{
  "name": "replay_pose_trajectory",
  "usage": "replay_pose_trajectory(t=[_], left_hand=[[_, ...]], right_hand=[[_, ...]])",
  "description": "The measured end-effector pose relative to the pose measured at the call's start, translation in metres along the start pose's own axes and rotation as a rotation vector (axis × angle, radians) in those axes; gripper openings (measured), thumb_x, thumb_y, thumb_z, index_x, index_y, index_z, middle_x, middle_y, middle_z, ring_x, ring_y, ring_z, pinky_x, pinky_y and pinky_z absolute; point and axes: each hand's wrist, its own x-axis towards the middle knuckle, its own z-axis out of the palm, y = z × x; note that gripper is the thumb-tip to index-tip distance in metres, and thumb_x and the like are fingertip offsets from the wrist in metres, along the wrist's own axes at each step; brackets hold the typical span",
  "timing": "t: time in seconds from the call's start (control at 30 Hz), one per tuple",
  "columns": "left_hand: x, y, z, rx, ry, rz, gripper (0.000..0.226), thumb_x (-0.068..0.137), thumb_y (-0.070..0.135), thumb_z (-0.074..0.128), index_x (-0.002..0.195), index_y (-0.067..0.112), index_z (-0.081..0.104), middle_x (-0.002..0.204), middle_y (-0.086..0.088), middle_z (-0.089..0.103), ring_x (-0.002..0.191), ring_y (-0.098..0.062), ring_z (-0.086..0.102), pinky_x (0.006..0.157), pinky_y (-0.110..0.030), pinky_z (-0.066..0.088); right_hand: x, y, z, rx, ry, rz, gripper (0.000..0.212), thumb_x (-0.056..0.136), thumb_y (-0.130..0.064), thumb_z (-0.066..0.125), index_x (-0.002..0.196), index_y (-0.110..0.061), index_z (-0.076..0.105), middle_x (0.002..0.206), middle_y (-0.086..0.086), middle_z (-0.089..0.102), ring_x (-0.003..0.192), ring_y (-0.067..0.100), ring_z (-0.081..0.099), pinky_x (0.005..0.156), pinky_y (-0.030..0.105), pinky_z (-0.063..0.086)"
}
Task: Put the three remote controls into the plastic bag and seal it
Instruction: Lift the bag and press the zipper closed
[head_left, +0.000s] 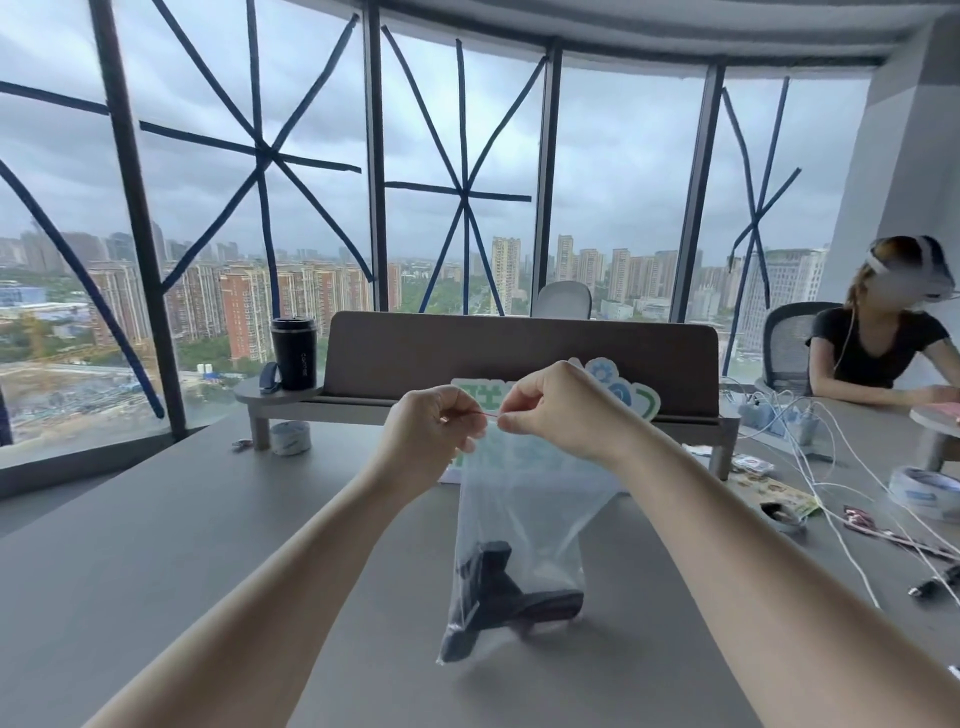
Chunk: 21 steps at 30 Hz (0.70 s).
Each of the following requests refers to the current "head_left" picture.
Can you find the person's left hand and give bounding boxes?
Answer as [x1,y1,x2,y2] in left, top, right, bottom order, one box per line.
[378,385,489,489]

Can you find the person's right hand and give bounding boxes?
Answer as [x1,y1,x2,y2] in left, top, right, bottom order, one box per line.
[498,360,640,467]

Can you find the clear plastic zip bag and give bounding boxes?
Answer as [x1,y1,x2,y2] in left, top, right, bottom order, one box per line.
[436,408,625,666]

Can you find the person's right forearm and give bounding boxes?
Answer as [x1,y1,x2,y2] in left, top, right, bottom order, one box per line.
[592,417,960,728]

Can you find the person's left forearm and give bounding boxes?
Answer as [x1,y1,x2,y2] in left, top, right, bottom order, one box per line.
[84,454,438,728]

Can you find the brown desk shelf riser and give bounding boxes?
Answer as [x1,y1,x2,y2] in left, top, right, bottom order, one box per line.
[234,310,742,482]

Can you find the green and white sign card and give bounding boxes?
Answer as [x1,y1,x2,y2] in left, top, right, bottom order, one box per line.
[438,357,663,485]

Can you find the white chair back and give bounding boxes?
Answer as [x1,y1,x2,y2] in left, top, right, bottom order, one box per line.
[530,280,594,321]

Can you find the black phone stand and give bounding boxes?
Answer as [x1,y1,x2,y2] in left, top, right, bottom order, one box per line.
[438,540,585,665]

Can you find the black travel tumbler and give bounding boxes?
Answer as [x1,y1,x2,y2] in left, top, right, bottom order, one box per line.
[270,315,320,393]

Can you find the blue power strip with chargers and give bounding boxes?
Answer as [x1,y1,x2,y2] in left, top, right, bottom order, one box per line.
[738,396,824,449]

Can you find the yellow sticker sheet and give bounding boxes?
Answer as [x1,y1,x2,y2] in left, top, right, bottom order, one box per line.
[723,471,820,520]

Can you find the small grey tape roll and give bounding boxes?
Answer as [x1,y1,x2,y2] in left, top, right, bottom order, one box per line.
[758,500,809,537]

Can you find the grey mesh office chair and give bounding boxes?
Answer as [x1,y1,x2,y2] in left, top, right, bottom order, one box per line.
[762,301,843,398]

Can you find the blue tape strips on windows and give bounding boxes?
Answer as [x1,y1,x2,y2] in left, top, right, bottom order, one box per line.
[0,0,804,421]

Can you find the large white tape roll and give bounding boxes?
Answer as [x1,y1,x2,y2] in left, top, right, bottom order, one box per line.
[888,465,960,524]

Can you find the grey desk shelf riser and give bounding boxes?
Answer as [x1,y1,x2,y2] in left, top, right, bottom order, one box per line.
[909,405,960,474]

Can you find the white headset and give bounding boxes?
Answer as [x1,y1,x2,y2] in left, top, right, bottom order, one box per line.
[865,235,958,304]

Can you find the black plug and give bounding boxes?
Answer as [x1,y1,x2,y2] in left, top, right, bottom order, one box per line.
[908,564,960,603]

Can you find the bundle of white cables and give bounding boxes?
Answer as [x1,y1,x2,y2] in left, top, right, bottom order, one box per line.
[720,378,960,610]

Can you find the white earphone cable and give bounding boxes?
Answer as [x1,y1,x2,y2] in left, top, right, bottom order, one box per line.
[832,300,861,387]

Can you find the dark window frame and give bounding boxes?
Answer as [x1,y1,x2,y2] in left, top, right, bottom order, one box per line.
[0,0,886,500]

